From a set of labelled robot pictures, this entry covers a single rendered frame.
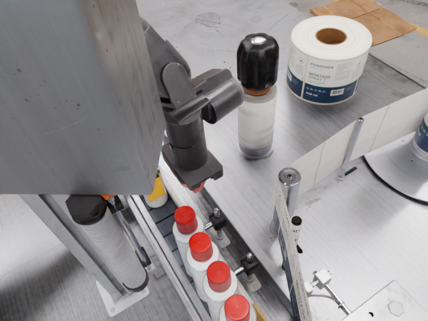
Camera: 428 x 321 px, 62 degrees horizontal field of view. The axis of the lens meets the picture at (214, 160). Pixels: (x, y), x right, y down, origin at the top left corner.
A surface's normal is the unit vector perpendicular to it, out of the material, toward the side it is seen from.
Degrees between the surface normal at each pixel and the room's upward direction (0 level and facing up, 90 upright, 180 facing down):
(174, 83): 63
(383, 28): 1
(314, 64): 90
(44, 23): 90
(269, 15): 0
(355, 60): 90
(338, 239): 0
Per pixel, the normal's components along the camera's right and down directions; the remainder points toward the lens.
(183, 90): 0.57, 0.21
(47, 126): -0.05, 0.78
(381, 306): -0.07, -0.62
